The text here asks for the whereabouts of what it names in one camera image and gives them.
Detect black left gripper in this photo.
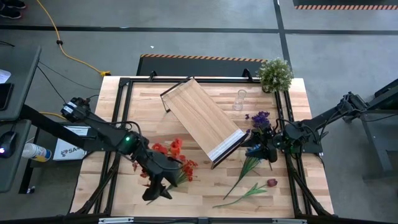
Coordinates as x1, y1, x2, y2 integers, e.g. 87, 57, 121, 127
142, 152, 180, 202

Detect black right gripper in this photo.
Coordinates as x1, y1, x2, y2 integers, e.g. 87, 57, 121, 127
244, 126, 282, 164

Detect red-orange artificial flower bunch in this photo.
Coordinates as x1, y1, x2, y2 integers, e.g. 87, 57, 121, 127
146, 157, 200, 206

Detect red artificial flower bunch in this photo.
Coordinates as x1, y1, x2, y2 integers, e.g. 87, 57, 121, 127
132, 138, 187, 180

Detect blue artificial flower bunch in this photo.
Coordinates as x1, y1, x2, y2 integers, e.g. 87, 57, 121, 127
222, 144, 265, 201

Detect purple artificial flower bunch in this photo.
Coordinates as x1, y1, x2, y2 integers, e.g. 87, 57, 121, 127
244, 111, 274, 172

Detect dark red artificial tulip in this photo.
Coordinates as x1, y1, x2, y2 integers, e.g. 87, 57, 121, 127
212, 178, 279, 209

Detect clear glass vase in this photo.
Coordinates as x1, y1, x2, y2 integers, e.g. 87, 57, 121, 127
232, 89, 248, 112

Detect green potted plant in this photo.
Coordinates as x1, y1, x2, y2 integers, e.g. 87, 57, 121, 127
256, 57, 294, 94

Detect white printed cardboard box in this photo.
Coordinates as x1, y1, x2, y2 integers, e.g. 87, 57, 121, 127
52, 126, 90, 162

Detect black mat with striped edge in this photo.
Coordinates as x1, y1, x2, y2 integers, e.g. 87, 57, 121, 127
136, 53, 268, 77
292, 0, 398, 11

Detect dark grey cart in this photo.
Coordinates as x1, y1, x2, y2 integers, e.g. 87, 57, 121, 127
351, 77, 398, 181

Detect white spray can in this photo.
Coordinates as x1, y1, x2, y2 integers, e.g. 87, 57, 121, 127
21, 142, 53, 163

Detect black computer mouse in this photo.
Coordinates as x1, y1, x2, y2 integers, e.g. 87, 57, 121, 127
0, 130, 18, 159

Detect grey desk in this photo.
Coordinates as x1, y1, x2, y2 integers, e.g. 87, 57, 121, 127
0, 45, 91, 195

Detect white paper sheet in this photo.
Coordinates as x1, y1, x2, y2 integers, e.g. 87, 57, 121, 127
0, 68, 12, 85

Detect person's shoe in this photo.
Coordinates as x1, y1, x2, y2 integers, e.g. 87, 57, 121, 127
0, 0, 27, 9
0, 6, 22, 20

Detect black aluminium table frame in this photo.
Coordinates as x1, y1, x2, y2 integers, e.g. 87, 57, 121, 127
70, 68, 335, 224

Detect silver metal bracket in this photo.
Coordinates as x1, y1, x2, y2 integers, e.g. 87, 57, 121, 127
98, 217, 134, 224
272, 218, 308, 224

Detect wooden shelf with black frame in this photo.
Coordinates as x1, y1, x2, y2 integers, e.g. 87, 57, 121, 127
160, 76, 249, 170

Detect yellow power cable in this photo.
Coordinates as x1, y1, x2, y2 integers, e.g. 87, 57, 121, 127
35, 0, 111, 78

